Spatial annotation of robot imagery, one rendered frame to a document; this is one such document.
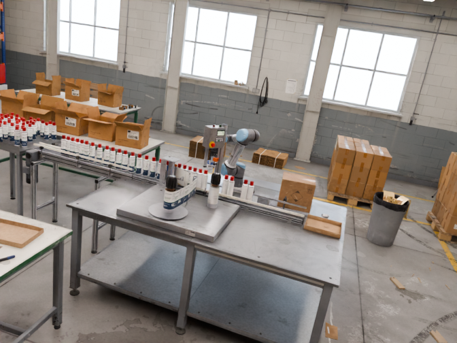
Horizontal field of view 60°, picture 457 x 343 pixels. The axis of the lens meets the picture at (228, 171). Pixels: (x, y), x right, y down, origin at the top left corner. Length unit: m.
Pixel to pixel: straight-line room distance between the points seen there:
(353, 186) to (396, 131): 2.49
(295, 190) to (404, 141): 5.54
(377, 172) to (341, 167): 0.55
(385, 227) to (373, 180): 1.39
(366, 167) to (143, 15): 5.95
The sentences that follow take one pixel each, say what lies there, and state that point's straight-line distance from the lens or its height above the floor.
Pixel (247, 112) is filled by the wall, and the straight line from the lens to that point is 8.95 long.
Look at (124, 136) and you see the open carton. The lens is 5.12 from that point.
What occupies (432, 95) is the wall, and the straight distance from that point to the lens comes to 8.88.
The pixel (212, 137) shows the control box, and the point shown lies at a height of 1.39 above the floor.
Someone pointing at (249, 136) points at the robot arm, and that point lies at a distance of 3.58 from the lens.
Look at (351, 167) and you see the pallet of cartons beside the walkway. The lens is 6.72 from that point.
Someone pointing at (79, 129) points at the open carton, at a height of 0.87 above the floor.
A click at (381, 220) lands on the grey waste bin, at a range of 5.47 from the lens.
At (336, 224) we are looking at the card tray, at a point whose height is 0.84.
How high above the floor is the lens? 2.20
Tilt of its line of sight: 18 degrees down
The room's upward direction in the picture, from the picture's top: 9 degrees clockwise
